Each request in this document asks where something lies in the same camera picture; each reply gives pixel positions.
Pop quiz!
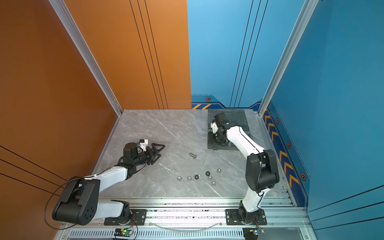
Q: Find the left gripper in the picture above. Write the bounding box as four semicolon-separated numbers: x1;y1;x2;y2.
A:
133;144;165;168

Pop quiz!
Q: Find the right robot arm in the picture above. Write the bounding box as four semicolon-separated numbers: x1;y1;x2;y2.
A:
211;113;280;226

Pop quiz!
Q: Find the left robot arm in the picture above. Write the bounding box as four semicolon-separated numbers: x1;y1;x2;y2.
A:
52;140;166;226

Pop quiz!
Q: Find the clear plastic organizer box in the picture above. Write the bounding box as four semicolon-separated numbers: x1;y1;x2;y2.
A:
207;109;252;151

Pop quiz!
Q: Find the silver hex bolt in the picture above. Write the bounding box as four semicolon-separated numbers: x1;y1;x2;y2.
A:
189;153;197;159

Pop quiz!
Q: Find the left circuit board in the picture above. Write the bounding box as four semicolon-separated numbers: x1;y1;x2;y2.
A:
114;228;134;239

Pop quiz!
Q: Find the circuit board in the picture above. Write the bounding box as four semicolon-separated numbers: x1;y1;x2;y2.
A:
243;228;265;240
114;228;134;239

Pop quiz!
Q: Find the right circuit board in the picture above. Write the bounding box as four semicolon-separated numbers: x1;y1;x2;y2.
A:
243;228;265;240

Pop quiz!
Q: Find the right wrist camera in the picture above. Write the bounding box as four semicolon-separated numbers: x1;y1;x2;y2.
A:
210;121;219;134

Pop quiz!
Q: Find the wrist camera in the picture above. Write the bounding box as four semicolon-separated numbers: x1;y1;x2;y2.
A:
138;139;149;152
210;121;219;134

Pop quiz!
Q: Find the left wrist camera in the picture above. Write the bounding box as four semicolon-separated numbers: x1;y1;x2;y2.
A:
138;139;149;152

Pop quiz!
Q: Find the front aluminium rail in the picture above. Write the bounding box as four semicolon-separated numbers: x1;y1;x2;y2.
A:
53;197;319;240

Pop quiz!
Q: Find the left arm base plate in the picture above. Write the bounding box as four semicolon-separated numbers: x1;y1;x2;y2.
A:
104;209;147;227

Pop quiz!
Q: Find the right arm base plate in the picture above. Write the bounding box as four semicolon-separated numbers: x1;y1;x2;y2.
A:
225;208;268;226

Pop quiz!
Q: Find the right aluminium frame post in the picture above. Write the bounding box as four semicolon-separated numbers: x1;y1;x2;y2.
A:
258;0;319;117

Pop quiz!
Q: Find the aluminium frame post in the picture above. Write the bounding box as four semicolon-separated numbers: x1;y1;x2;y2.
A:
49;0;123;117
258;0;319;117

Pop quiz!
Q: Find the left aluminium frame post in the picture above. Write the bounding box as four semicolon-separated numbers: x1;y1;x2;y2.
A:
49;0;123;117

